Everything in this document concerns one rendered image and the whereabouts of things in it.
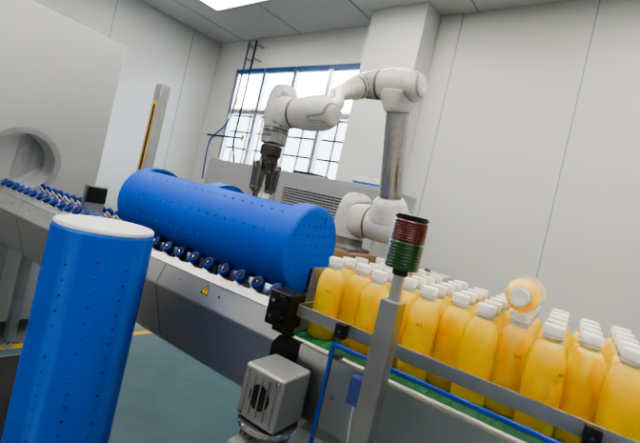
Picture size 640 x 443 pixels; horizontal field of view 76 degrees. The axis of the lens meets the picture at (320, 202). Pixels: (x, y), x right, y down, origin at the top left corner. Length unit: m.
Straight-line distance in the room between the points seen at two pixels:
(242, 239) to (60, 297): 0.51
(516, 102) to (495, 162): 0.56
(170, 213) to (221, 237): 0.27
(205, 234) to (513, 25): 3.67
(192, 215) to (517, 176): 3.07
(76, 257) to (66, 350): 0.25
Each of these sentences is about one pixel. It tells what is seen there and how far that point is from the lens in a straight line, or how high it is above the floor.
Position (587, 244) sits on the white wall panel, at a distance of 3.81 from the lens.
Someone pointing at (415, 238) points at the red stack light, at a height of 1.22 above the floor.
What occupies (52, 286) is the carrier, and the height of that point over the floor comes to 0.86.
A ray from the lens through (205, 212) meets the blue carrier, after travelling 1.43.
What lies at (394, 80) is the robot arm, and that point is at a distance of 1.76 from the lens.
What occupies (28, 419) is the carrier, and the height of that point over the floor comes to 0.50.
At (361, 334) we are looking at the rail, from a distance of 1.00.
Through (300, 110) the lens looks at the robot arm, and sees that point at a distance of 1.34.
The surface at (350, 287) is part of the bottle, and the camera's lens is 1.09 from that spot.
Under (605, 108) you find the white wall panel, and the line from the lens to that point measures 4.01.
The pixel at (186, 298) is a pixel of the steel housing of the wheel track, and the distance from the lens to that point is 1.48.
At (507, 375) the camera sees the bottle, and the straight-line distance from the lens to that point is 1.00.
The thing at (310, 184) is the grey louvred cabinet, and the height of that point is 1.37.
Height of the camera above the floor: 1.25
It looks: level
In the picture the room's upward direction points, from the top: 13 degrees clockwise
